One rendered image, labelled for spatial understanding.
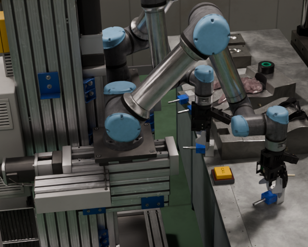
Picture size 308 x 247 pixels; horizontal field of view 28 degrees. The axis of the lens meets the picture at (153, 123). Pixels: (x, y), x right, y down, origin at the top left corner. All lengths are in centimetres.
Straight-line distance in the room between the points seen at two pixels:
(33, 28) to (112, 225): 99
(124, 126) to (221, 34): 43
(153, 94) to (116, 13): 296
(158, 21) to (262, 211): 80
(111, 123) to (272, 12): 330
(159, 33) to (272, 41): 148
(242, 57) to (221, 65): 122
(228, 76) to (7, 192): 99
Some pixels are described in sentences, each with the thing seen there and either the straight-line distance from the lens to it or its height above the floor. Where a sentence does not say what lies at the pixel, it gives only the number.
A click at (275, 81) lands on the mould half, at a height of 91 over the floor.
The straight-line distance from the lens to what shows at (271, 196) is 234.
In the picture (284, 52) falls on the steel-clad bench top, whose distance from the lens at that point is 359.
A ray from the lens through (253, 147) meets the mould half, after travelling 258.
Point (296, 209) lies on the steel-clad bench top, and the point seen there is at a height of 80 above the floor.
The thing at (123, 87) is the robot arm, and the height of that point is 127.
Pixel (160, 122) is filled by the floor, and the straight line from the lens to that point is 443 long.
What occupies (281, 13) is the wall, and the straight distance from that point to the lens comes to 518.
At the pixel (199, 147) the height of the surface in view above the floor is 84.
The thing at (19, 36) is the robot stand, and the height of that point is 143.
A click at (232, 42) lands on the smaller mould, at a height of 86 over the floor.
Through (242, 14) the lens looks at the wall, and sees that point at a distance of 509.
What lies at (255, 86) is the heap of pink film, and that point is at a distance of 298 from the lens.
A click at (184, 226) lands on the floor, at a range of 349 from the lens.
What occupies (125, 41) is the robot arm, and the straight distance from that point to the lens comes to 261.
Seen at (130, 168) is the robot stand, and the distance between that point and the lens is 227.
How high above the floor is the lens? 224
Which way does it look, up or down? 31 degrees down
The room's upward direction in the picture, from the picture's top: 2 degrees counter-clockwise
